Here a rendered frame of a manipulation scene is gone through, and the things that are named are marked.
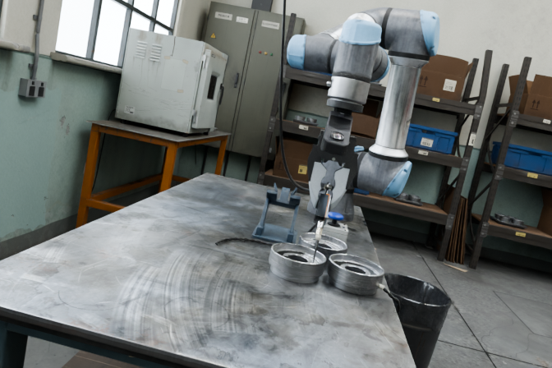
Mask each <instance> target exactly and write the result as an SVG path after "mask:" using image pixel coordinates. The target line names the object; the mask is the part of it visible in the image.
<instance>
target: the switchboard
mask: <svg viewBox="0 0 552 368"><path fill-rule="evenodd" d="M272 4H273V0H252V4H251V8H247V7H239V6H234V5H230V4H225V3H221V2H212V1H211V3H210V8H209V14H208V17H207V26H206V30H205V38H204V42H205V43H207V44H209V45H211V46H212V47H214V48H216V49H217V50H218V51H220V52H221V53H225V54H226V55H228V60H227V66H226V71H225V76H224V79H223V87H224V91H223V98H222V103H221V104H220V105H219V106H218V114H217V118H216V123H215V128H218V129H216V131H223V132H227V133H232V134H231V135H228V140H227V144H226V149H225V150H226V151H227V152H228V153H227V158H226V162H225V166H224V170H223V176H224V177H225V174H226V170H227V165H228V158H229V154H230V152H233V153H238V154H244V155H248V156H249V160H248V164H247V167H246V176H245V182H246V181H247V177H248V172H249V168H250V164H251V158H252V157H256V158H260V159H261V157H262V153H263V149H264V145H265V137H266V133H267V129H268V125H269V117H270V113H271V109H272V105H273V101H274V93H275V89H276V84H277V80H278V73H279V69H280V62H281V43H282V24H283V14H278V13H273V12H271V8H272ZM305 27H306V20H305V18H300V17H297V18H296V22H295V25H294V30H293V34H292V37H293V36H294V35H304V31H305ZM292 87H293V80H292V79H288V78H284V81H283V102H282V119H283V120H286V117H287V114H288V106H289V102H290V98H291V94H292ZM275 136H277V144H278V147H279V142H280V134H279V130H276V129H274V132H273V134H272V138H271V141H270V146H269V155H268V158H267V160H270V161H275V155H276V149H275ZM220 143H221V140H217V141H213V142H208V143H204V144H199V145H203V146H205V156H204V161H203V165H202V170H201V175H203V174H204V170H205V161H206V159H207V153H208V148H209V147H211V148H215V149H219V147H220Z"/></svg>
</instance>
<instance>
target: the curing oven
mask: <svg viewBox="0 0 552 368"><path fill-rule="evenodd" d="M227 60H228V55H226V54H225V53H221V52H220V51H218V50H217V49H216V48H214V47H212V46H211V45H209V44H207V43H205V42H201V41H197V40H193V39H185V38H181V37H177V36H172V35H168V34H160V33H156V32H152V31H147V30H139V29H135V28H131V27H130V28H129V33H128V38H127V43H126V53H125V58H124V63H123V69H122V78H121V83H120V88H119V94H118V99H117V108H116V113H115V117H116V118H120V119H121V123H123V124H127V120H128V121H132V122H138V123H143V124H147V125H151V126H155V127H162V128H166V129H169V130H174V131H180V132H183V133H182V136H183V137H188V134H189V133H198V132H204V135H208V134H209V132H211V131H214V127H215V123H216V118H217V114H218V109H219V105H220V104H221V103H222V98H223V91H224V87H223V79H224V76H225V71H226V66H227ZM221 92H222V94H221ZM220 97H221V98H220Z"/></svg>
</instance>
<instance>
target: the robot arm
mask: <svg viewBox="0 0 552 368"><path fill-rule="evenodd" d="M438 47H439V16H438V15H437V14H436V13H435V12H432V11H423V10H411V9H402V8H391V7H377V8H372V9H369V10H365V11H360V12H358V13H356V14H354V15H352V16H350V17H349V18H348V19H347V20H346V21H345V22H344V23H342V24H340V25H337V26H335V27H333V28H331V29H328V30H325V31H323V32H321V33H318V34H316V35H314V36H309V35H306V34H304V35H300V34H296V35H294V36H293V37H292V38H291V39H290V41H289V44H288V46H287V61H288V63H289V65H290V66H291V67H295V68H298V69H302V70H303V71H304V70H307V71H317V72H323V73H328V74H332V78H331V80H332V81H327V86H330V87H331V88H329V92H328V96H329V98H330V99H328V100H327V104H326V105H327V106H330V107H334V110H333V111H330V113H329V117H328V120H327V124H326V128H325V129H324V130H321V131H320V135H319V136H318V138H319V142H318V145H313V147H312V151H311V152H310V155H309V157H308V160H307V171H308V180H309V188H310V201H309V203H308V205H307V210H308V211H309V212H311V213H312V214H315V212H316V207H317V205H318V202H319V197H320V193H322V194H324V191H320V190H321V188H324V184H326V182H330V183H331V184H330V186H332V189H331V191H329V195H330V196H331V198H330V199H331V200H330V204H329V212H335V213H339V214H341V215H342V216H343V220H337V221H343V222H351V221H352V220H353V218H354V214H355V212H354V203H353V193H354V190H355V188H358V189H361V190H364V191H369V192H373V193H376V194H380V195H382V196H389V197H393V198H394V197H398V196H399V195H400V194H401V192H402V191H403V188H404V187H405V184H406V182H407V179H408V177H409V174H410V171H411V168H412V163H410V162H409V161H407V158H408V154H407V152H406V150H405V149H404V148H405V144H406V140H407V133H408V129H409V125H410V121H411V117H412V110H413V106H414V102H415V98H416V91H417V87H418V83H419V79H420V75H421V69H422V67H423V66H424V65H425V64H427V63H428V62H429V60H430V57H433V56H435V55H436V54H437V51H438ZM385 49H386V50H388V54H387V53H386V51H385ZM390 62H391V67H390ZM389 68H390V72H389ZM388 72H389V79H388V84H387V88H386V92H385V96H384V104H383V108H382V113H381V117H380V121H379V129H378V133H377V137H376V142H375V144H374V145H372V146H371V147H370V148H369V153H367V152H364V147H363V146H357V143H356V140H357V138H356V137H355V136H351V130H352V120H353V116H352V112H358V113H362V111H363V108H364V106H362V104H365V103H366V100H367V96H368V92H369V88H370V83H371V82H377V81H380V80H382V79H383V78H385V77H386V75H387V74H388ZM321 158H322V159H324V160H323V163H322V160H321Z"/></svg>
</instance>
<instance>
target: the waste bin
mask: <svg viewBox="0 0 552 368"><path fill-rule="evenodd" d="M384 277H385V280H386V283H387V285H388V288H389V292H390V293H391V294H392V295H393V296H394V297H396V298H397V299H399V301H400V307H401V309H400V311H399V320H400V323H401V325H402V329H403V332H404V334H405V337H406V340H407V344H408V346H409V348H410V351H411V354H412V358H413V360H414V362H415V365H416V368H428V366H429V364H430V359H431V357H432V355H433V352H434V349H435V345H436V343H437V340H438V337H439V334H440V331H441V329H442V328H443V324H444V322H445V319H446V316H447V314H448V311H449V308H450V306H451V304H452V300H451V298H450V297H449V296H448V295H447V294H446V293H445V292H443V291H442V290H441V289H439V288H438V287H436V286H435V285H433V284H431V283H428V282H426V281H423V280H420V279H418V278H413V277H411V276H407V275H404V274H393V273H385V274H384Z"/></svg>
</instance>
